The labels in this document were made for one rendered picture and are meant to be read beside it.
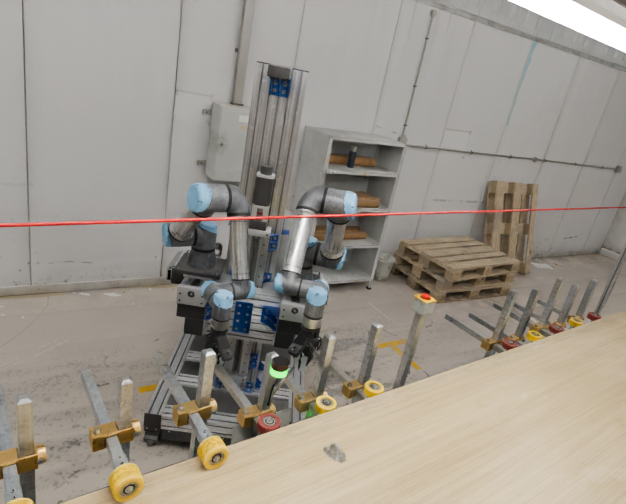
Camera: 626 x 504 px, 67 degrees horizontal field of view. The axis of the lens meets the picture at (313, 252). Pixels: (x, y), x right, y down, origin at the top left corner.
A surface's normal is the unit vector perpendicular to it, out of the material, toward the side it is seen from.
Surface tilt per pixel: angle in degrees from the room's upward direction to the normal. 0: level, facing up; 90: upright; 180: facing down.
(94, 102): 90
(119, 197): 90
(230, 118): 90
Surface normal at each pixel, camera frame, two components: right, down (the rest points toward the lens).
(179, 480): 0.18, -0.92
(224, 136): 0.51, 0.40
